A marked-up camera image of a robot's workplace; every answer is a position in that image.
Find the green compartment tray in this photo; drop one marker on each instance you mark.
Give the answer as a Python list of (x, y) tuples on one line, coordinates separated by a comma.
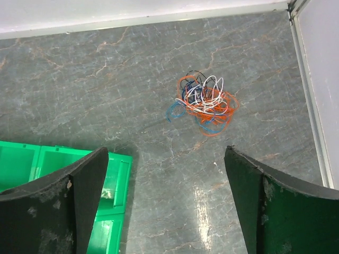
[(22, 163)]

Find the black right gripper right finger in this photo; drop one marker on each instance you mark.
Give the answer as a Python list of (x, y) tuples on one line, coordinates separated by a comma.
[(279, 213)]

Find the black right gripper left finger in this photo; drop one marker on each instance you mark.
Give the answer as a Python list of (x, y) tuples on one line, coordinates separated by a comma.
[(54, 213)]

